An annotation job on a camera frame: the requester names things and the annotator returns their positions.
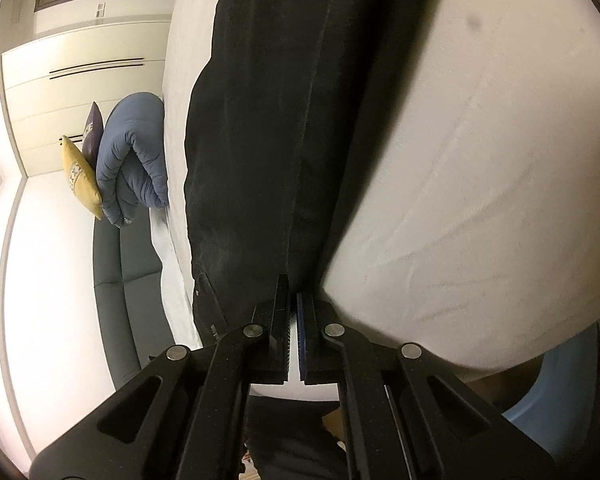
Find blue folded duvet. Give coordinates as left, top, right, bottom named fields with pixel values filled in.
left=95, top=92, right=170, bottom=228

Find purple cushion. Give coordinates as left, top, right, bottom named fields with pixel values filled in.
left=82, top=101, right=104, bottom=167

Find grey padded headboard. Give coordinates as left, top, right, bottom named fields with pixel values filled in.
left=93, top=219, right=204, bottom=391

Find yellow cushion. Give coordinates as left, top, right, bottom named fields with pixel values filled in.
left=62, top=135, right=104, bottom=221

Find black pants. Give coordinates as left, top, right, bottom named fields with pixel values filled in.
left=182, top=0, right=448, bottom=350

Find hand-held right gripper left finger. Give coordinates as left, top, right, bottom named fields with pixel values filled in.
left=28, top=274, right=292, bottom=480

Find light blue basin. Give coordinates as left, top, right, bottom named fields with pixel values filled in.
left=500, top=318, right=600, bottom=471

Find white wardrobe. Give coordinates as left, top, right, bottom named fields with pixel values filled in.
left=1, top=25, right=174, bottom=179

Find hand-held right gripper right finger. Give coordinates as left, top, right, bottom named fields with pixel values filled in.
left=296, top=292, right=572, bottom=480

